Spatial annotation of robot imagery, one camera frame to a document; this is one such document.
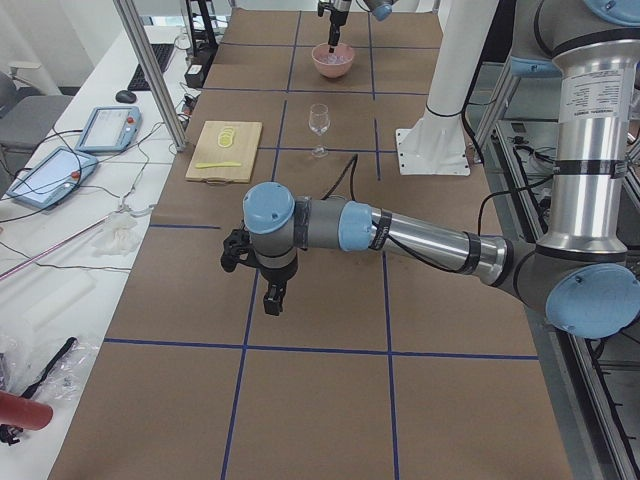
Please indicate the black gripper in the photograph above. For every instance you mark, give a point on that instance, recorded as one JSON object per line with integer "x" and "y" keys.
{"x": 341, "y": 7}
{"x": 278, "y": 274}

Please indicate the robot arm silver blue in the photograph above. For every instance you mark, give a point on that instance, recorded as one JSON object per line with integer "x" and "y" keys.
{"x": 380, "y": 9}
{"x": 575, "y": 275}

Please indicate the clear ice cubes pile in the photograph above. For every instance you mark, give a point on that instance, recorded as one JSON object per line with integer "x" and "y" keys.
{"x": 325, "y": 57}

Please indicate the clear wine glass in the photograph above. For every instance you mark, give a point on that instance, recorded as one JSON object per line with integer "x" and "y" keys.
{"x": 319, "y": 122}

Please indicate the pink bowl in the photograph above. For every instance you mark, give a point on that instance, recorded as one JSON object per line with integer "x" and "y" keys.
{"x": 334, "y": 71}

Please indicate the black power adapter box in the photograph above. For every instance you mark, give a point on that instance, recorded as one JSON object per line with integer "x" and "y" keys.
{"x": 195, "y": 76}

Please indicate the yellow plastic knife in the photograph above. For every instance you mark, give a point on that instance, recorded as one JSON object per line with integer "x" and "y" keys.
{"x": 210, "y": 165}

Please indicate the bamboo cutting board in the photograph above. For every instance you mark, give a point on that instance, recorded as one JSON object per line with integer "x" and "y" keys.
{"x": 244, "y": 150}

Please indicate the lemon slice leftmost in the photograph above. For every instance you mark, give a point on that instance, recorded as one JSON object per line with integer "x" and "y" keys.
{"x": 224, "y": 145}

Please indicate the white crumpled cloth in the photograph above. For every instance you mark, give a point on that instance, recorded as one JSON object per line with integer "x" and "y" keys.
{"x": 117, "y": 236}

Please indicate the pink white rod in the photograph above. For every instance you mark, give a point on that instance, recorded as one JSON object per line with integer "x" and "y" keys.
{"x": 51, "y": 249}

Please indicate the black computer mouse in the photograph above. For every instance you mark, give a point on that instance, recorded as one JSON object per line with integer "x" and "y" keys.
{"x": 125, "y": 97}

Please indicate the white foam block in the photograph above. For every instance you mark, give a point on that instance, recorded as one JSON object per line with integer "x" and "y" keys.
{"x": 58, "y": 301}

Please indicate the teach pendant far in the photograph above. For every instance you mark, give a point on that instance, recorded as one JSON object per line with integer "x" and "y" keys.
{"x": 109, "y": 130}

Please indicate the teach pendant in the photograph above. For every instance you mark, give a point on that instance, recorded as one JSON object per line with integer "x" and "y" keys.
{"x": 109, "y": 130}
{"x": 53, "y": 179}

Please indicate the clear plastic bag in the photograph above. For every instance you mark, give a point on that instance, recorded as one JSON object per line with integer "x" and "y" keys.
{"x": 24, "y": 355}

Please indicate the teach pendant near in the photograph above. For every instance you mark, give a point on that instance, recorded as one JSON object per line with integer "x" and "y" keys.
{"x": 53, "y": 179}

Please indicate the red cylinder bottle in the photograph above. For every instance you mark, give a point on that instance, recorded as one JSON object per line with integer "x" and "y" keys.
{"x": 24, "y": 413}

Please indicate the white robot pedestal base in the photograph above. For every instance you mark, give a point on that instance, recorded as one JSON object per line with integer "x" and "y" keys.
{"x": 435, "y": 145}

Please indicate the black strap tool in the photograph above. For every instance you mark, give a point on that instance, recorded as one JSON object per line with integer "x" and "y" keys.
{"x": 30, "y": 391}

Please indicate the aluminium frame post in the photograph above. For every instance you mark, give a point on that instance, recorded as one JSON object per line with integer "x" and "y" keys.
{"x": 139, "y": 40}

